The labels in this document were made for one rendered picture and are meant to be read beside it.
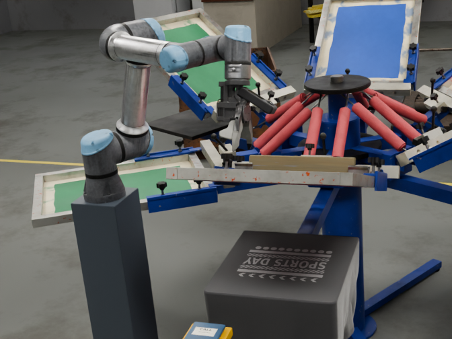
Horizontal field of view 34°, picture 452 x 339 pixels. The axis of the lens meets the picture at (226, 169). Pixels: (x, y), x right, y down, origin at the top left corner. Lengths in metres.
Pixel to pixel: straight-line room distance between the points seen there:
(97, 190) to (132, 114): 0.29
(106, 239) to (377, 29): 2.43
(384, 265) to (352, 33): 1.40
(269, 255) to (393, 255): 2.17
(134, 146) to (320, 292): 0.83
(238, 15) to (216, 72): 6.70
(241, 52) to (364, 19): 2.59
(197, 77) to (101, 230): 1.63
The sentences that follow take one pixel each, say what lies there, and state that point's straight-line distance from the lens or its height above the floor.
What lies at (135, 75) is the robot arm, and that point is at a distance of 2.56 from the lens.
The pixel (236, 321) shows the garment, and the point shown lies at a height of 0.85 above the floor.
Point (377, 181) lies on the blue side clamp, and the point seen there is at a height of 1.19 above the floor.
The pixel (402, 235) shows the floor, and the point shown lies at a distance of 5.06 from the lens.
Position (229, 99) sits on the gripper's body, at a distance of 2.13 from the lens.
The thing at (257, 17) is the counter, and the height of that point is 0.53.
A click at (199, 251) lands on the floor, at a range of 4.97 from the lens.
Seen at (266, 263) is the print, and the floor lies 0.95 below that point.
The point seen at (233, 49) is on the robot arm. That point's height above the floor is 1.77.
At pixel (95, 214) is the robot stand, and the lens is 2.68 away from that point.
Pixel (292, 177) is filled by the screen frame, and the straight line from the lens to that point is 2.23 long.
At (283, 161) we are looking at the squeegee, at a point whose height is 1.21.
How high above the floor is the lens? 2.17
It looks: 20 degrees down
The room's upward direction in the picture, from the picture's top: 5 degrees counter-clockwise
